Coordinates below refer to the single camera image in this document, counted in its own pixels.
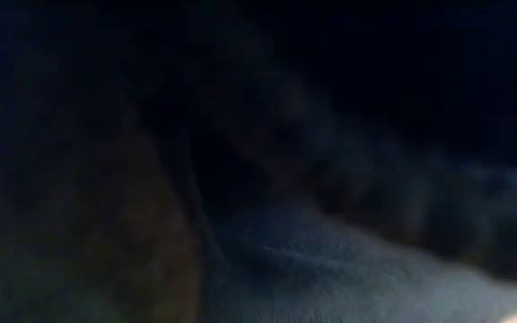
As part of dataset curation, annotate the dark olive hooded sweatshirt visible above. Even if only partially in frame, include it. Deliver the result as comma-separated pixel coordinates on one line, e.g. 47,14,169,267
0,0,517,323

